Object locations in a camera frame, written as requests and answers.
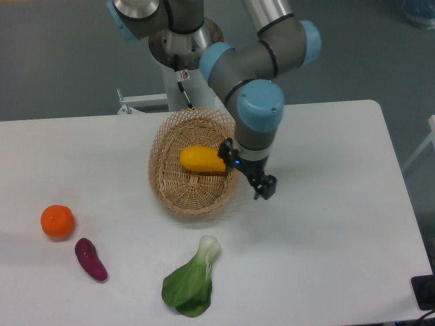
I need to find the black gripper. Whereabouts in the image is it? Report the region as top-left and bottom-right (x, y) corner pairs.
(217, 137), (277, 200)

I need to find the yellow mango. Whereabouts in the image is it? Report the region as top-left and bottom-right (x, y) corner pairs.
(179, 145), (226, 173)

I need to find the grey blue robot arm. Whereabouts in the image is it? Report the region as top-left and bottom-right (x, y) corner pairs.
(106, 1), (321, 199)

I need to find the woven wicker basket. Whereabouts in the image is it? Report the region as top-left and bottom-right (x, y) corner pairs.
(148, 108), (241, 219)

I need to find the green bok choy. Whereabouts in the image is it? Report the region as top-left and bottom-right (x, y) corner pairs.
(161, 235), (221, 318)

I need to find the purple sweet potato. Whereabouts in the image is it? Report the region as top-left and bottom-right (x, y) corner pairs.
(75, 238), (108, 282)

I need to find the orange tangerine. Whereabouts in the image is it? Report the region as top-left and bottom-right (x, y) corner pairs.
(40, 204), (75, 238)

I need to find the black device at table edge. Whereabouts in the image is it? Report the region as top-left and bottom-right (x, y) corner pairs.
(411, 274), (434, 310)

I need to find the blue bag in background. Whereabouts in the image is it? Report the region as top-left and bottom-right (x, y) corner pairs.
(402, 0), (434, 30)

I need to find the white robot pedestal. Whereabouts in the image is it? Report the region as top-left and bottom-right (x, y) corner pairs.
(117, 65), (216, 114)

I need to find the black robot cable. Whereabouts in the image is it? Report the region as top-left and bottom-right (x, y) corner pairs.
(172, 53), (196, 112)

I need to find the white frame at right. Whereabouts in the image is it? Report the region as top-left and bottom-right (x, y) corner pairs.
(402, 115), (434, 175)

